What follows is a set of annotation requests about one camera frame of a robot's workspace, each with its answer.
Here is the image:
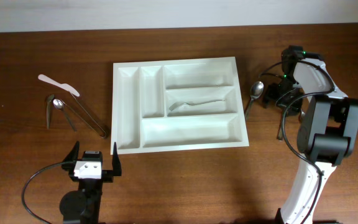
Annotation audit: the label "right black cable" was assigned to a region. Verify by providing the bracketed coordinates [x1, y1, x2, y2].
[258, 59, 337, 224]

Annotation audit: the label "white plastic knife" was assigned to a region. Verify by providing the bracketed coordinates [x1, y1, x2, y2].
[38, 74, 80, 97]

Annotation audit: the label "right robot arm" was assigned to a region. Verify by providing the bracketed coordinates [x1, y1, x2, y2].
[262, 45, 358, 223]

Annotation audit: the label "left black cable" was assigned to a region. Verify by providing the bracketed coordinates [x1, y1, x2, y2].
[21, 161, 74, 224]

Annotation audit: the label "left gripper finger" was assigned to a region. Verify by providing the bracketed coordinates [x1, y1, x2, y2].
[63, 141, 80, 162]
[112, 142, 122, 176]

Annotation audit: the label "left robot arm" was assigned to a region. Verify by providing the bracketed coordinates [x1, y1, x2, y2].
[59, 141, 122, 223]

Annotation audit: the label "small dark steel spoon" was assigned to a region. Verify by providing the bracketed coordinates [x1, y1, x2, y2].
[46, 94, 55, 129]

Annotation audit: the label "large steel spoon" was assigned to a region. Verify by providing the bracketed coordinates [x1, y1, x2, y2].
[244, 81, 264, 120]

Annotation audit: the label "small steel teaspoon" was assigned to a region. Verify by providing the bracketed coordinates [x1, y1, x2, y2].
[53, 99, 77, 132]

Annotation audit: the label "metal tongs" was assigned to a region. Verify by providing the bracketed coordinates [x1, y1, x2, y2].
[62, 93, 109, 139]

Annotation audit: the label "white plastic cutlery tray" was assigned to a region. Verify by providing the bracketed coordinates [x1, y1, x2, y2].
[111, 57, 249, 154]

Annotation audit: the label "black cable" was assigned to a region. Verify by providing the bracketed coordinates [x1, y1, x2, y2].
[258, 59, 337, 224]
[21, 161, 74, 224]

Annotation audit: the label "steel spoon bowl down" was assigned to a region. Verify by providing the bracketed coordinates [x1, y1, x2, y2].
[298, 110, 305, 123]

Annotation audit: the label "large steel fork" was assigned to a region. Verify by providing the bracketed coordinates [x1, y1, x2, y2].
[277, 114, 283, 141]

